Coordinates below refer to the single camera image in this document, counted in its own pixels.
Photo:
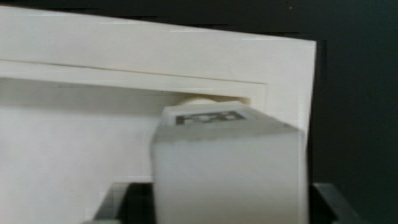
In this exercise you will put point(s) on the white table leg with tag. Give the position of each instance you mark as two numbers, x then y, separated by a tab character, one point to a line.
229	167

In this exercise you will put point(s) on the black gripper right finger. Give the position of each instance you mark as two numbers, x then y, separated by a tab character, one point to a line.
332	210

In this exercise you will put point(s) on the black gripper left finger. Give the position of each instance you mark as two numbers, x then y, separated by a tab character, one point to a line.
127	206

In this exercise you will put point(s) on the white square table top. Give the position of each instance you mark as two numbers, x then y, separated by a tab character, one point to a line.
95	72

